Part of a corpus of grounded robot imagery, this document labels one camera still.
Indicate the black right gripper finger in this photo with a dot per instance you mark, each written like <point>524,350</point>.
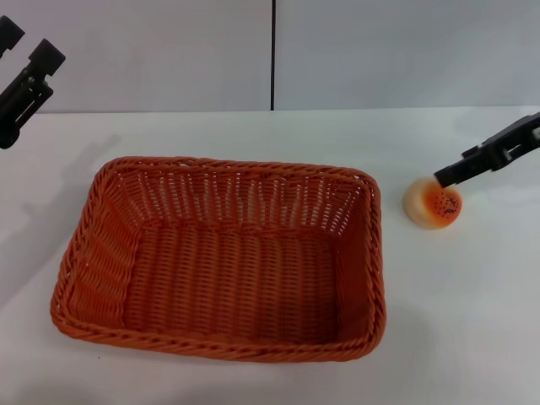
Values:
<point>457,173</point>

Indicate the orange woven plastic basket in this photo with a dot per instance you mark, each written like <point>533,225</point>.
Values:
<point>228,270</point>

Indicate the round bun with orange top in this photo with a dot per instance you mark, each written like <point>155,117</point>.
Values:
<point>422,204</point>

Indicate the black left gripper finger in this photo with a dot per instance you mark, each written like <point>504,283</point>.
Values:
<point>8,36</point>
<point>44,59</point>

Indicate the black vertical wall strip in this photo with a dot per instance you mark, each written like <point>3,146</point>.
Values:
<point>273,55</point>

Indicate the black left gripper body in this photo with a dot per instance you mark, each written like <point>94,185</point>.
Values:
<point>19,109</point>

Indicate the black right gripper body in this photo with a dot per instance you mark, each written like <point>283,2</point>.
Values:
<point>506,143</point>

